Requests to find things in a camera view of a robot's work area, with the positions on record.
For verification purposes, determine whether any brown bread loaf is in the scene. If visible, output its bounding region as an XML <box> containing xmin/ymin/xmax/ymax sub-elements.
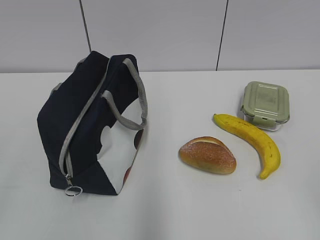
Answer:
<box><xmin>178</xmin><ymin>136</ymin><xmax>237</xmax><ymax>174</ymax></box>

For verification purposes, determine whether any navy insulated lunch bag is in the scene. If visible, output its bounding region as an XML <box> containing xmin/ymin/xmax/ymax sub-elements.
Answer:
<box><xmin>37</xmin><ymin>51</ymin><xmax>148</xmax><ymax>196</ymax></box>

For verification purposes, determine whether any green lid glass container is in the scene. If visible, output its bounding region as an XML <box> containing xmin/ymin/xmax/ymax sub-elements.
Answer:
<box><xmin>240</xmin><ymin>81</ymin><xmax>290</xmax><ymax>131</ymax></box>

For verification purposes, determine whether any yellow banana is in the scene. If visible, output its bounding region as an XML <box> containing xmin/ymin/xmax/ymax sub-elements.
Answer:
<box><xmin>212</xmin><ymin>113</ymin><xmax>281</xmax><ymax>180</ymax></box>

